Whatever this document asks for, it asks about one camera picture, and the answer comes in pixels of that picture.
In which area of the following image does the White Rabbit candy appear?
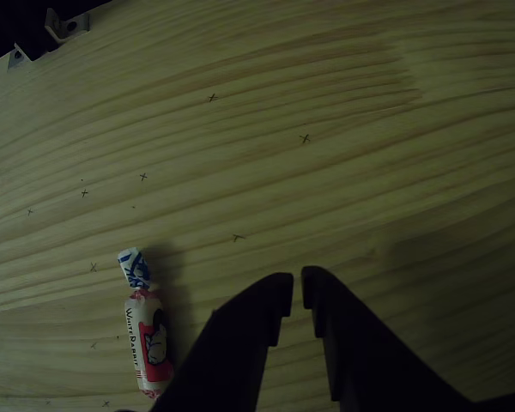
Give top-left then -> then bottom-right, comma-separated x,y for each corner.
117,246 -> 176,401

